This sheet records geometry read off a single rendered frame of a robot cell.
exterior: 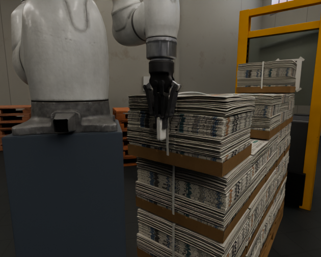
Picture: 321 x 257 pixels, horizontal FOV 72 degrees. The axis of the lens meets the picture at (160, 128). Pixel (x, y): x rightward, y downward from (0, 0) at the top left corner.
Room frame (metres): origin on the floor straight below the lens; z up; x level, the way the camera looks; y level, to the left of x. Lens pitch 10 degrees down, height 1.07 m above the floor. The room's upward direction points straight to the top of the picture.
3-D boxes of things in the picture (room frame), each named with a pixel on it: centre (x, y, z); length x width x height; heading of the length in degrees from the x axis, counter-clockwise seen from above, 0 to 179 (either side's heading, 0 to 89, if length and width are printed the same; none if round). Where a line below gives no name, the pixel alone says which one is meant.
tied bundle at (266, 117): (1.30, -0.48, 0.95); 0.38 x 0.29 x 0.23; 53
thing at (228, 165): (0.75, -0.20, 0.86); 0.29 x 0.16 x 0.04; 142
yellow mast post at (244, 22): (2.32, -0.84, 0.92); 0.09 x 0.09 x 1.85; 53
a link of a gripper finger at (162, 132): (0.67, -0.01, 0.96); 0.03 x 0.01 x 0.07; 143
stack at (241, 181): (1.19, -0.40, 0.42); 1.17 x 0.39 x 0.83; 143
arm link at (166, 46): (0.67, 0.00, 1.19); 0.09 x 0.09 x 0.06
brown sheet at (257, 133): (1.30, -0.48, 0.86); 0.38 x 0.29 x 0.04; 53
